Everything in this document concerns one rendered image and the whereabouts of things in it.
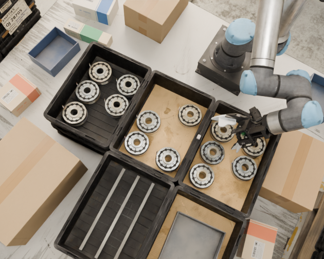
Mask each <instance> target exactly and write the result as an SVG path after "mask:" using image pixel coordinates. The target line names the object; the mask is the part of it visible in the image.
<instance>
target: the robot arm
mask: <svg viewBox="0 0 324 259"><path fill-rule="evenodd" d="M310 1H311V0H259V7H258V14H257V20H256V25H255V24H254V22H252V21H251V20H249V19H247V18H239V19H236V20H234V21H233V22H231V23H230V25H229V26H228V28H227V29H226V32H225V35H224V38H223V40H222V41H220V42H219V43H218V44H217V45H216V47H215V50H214V53H213V55H214V59H215V61H216V62H217V63H218V64H219V65H220V66H221V67H223V68H226V69H235V68H238V67H240V66H241V65H242V63H243V62H244V60H245V56H246V53H245V52H251V60H250V68H249V70H245V71H243V73H242V75H241V79H240V91H241V92H242V93H244V94H248V95H253V96H263V97H271V98H278V99H286V105H287V108H284V109H280V110H277V111H274V112H270V113H268V114H265V115H263V117H262V116H261V114H260V111H259V110H258V109H256V107H255V106H254V107H252V108H251V109H249V111H250V116H251V117H248V116H244V115H241V114H226V115H219V116H215V117H212V118H211V119H212V120H215V121H219V123H218V126H219V127H225V126H226V125H236V122H239V124H238V125H237V127H236V128H235V129H233V131H232V134H235V135H236V137H237V139H238V141H237V142H236V143H235V144H234V145H233V146H232V148H231V150H235V149H237V150H236V153H237V152H238V151H239V150H240V148H245V147H250V146H255V144H256V142H257V139H258V138H261V137H264V138H265V139H268V138H269V137H270V135H277V134H282V133H286V132H291V131H296V130H300V129H304V128H310V127H312V126H316V125H320V124H321V123H322V121H323V112H322V109H321V106H320V104H319V103H318V102H317V101H312V92H311V86H312V85H311V80H310V76H309V74H308V72H307V71H305V70H302V69H298V70H291V71H289V72H288V73H287V74H286V75H277V74H274V67H275V60H276V56H280V55H282V54H284V53H285V51H286V50H287V48H288V45H289V44H290V41H291V33H290V29H291V27H292V26H293V24H294V23H295V22H296V21H297V19H298V18H299V16H300V15H301V14H302V12H303V10H304V9H305V8H306V6H307V5H308V3H309V2H310ZM246 144H251V145H248V146H245V145H246Z"/></svg>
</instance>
